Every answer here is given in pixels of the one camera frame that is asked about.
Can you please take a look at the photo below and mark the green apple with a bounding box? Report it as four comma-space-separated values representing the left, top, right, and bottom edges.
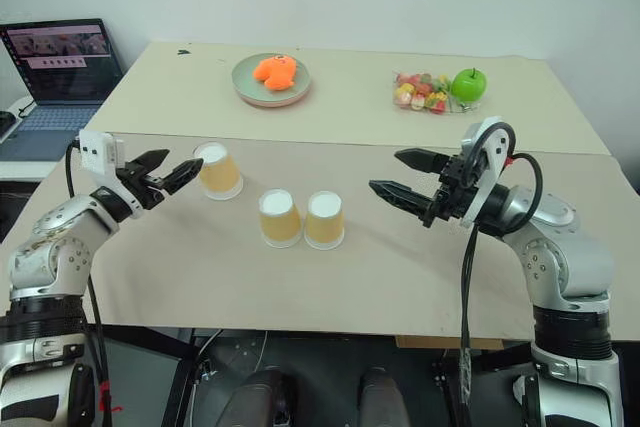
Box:
450, 67, 488, 102

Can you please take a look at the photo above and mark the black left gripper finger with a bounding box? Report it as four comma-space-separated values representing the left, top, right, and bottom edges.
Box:
130, 148, 170, 177
158, 158, 204, 196

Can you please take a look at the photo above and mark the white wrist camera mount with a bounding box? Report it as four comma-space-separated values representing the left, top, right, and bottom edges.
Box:
458, 115, 517, 227
78, 129, 127, 175

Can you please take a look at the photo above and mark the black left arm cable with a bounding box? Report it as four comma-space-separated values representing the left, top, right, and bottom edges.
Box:
64, 141, 116, 427

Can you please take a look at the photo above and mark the green pink-rimmed plate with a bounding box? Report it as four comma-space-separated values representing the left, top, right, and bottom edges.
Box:
230, 53, 315, 108

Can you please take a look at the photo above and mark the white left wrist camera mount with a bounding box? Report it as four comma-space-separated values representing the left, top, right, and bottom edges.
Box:
78, 129, 127, 175

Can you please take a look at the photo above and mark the blue laptop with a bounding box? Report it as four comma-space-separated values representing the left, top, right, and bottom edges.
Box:
0, 18, 124, 164

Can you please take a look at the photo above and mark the tan paper cup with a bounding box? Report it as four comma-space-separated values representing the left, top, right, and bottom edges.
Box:
192, 141, 245, 201
257, 188, 304, 249
304, 190, 347, 251

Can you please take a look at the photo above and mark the orange plush toy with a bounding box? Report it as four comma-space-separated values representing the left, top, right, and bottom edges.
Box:
252, 53, 301, 92

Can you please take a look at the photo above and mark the dark rounded robot foot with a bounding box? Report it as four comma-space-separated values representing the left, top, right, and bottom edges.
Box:
219, 366, 291, 427
357, 366, 410, 427

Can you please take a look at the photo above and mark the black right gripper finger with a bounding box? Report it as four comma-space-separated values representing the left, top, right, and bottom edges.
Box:
394, 147, 454, 175
368, 179, 437, 216

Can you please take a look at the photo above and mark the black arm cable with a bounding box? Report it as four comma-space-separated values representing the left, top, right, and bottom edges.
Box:
457, 119, 545, 427
64, 141, 116, 427

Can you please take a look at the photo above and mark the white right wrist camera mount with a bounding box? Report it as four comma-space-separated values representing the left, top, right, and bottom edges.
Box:
458, 115, 517, 227

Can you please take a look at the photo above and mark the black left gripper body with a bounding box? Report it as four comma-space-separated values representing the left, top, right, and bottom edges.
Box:
115, 158, 167, 210

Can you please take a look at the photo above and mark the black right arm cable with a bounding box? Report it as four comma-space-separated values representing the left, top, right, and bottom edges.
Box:
457, 119, 545, 427

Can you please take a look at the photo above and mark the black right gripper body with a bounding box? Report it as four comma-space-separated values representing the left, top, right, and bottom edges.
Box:
420, 151, 489, 229

